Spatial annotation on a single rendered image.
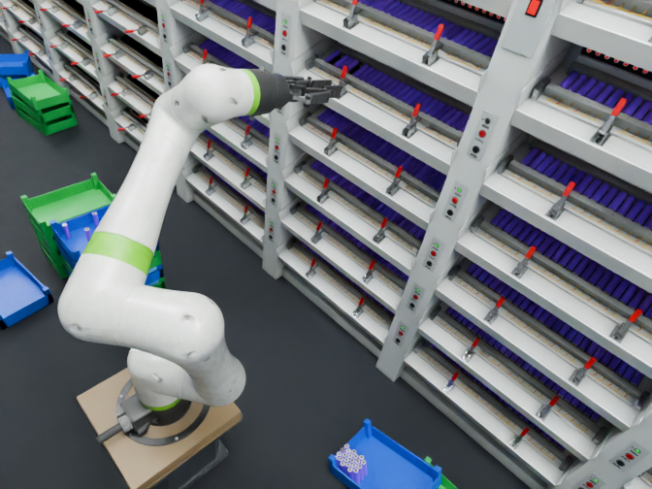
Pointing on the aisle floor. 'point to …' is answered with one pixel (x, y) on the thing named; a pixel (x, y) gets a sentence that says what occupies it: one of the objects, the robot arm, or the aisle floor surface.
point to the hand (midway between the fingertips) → (326, 88)
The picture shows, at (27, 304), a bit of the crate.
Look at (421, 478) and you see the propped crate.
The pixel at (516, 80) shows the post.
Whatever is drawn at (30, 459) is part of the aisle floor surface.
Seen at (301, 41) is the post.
